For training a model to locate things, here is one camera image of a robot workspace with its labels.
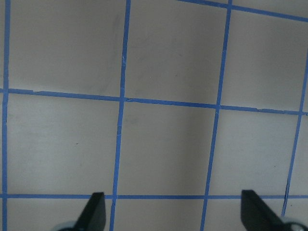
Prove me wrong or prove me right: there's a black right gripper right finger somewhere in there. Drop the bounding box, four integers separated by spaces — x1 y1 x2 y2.
241 190 292 231

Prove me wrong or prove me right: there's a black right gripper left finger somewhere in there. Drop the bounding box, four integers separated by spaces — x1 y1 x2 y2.
72 192 106 231

